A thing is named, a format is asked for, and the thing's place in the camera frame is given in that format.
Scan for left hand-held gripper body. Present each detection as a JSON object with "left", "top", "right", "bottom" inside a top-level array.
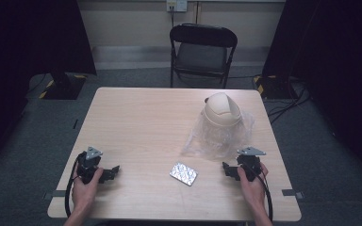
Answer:
[{"left": 75, "top": 146, "right": 105, "bottom": 185}]

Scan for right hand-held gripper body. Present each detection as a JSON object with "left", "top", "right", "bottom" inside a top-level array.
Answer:
[{"left": 236, "top": 146, "right": 268, "bottom": 183}]

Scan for person's right hand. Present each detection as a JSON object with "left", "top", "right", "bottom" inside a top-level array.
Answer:
[{"left": 236, "top": 162, "right": 270, "bottom": 205}]

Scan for person's left hand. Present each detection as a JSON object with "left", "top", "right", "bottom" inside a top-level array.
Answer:
[{"left": 71, "top": 167, "right": 105, "bottom": 206}]

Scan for clear plastic bag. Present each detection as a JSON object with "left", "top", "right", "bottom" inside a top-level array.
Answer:
[{"left": 181, "top": 108, "right": 256, "bottom": 162}]

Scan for silver foil blister pack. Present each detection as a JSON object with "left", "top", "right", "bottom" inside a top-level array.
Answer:
[{"left": 169, "top": 161, "right": 199, "bottom": 187}]

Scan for cream swing-lid trash bin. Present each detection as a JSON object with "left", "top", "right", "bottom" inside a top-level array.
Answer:
[{"left": 201, "top": 91, "right": 244, "bottom": 153}]

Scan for black stand base striped tape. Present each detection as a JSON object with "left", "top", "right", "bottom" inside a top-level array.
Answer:
[
  {"left": 38, "top": 72, "right": 88, "bottom": 101},
  {"left": 253, "top": 73, "right": 300, "bottom": 101}
]

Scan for black folding chair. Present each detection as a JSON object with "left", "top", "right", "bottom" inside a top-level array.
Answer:
[{"left": 169, "top": 23, "right": 239, "bottom": 89}]

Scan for black curtain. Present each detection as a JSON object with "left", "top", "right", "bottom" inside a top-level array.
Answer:
[
  {"left": 0, "top": 0, "right": 97, "bottom": 172},
  {"left": 261, "top": 0, "right": 362, "bottom": 186}
]

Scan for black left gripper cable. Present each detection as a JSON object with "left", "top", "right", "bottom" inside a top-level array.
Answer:
[{"left": 63, "top": 153, "right": 84, "bottom": 218}]

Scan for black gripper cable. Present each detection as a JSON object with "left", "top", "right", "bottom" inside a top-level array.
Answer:
[
  {"left": 250, "top": 169, "right": 274, "bottom": 222},
  {"left": 63, "top": 153, "right": 84, "bottom": 218}
]

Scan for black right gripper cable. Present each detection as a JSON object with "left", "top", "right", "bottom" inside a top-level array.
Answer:
[{"left": 250, "top": 169, "right": 274, "bottom": 222}]

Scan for grey table edge bracket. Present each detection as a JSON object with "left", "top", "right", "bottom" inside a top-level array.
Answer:
[
  {"left": 281, "top": 188, "right": 305, "bottom": 201},
  {"left": 42, "top": 189, "right": 67, "bottom": 202}
]

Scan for black floor cables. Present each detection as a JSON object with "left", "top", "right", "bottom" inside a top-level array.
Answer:
[{"left": 266, "top": 84, "right": 311, "bottom": 126}]

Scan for white wall socket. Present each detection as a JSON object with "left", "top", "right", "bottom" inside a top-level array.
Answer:
[{"left": 166, "top": 0, "right": 189, "bottom": 13}]

